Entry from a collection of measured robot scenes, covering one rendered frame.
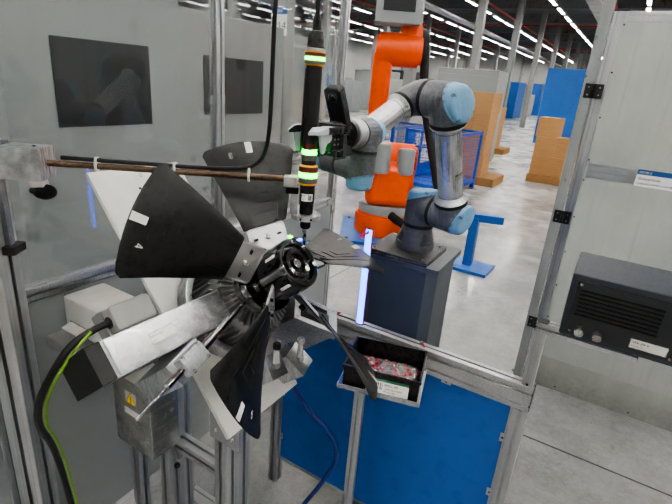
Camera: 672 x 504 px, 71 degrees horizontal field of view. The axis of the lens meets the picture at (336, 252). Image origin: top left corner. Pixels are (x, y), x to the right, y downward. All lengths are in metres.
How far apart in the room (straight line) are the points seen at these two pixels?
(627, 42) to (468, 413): 1.85
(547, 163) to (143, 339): 9.66
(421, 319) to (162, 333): 1.08
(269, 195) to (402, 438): 0.97
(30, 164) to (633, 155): 2.42
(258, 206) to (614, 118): 1.95
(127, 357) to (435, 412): 0.99
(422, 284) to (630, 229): 1.30
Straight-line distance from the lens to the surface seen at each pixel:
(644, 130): 2.68
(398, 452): 1.77
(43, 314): 1.61
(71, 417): 1.83
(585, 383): 3.06
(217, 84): 1.85
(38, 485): 1.67
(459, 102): 1.51
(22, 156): 1.22
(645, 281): 1.27
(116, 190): 1.25
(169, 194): 0.95
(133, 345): 0.97
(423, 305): 1.80
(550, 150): 10.24
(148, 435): 1.41
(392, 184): 5.01
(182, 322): 1.03
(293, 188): 1.09
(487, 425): 1.57
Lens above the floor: 1.61
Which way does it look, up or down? 20 degrees down
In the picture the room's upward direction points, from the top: 5 degrees clockwise
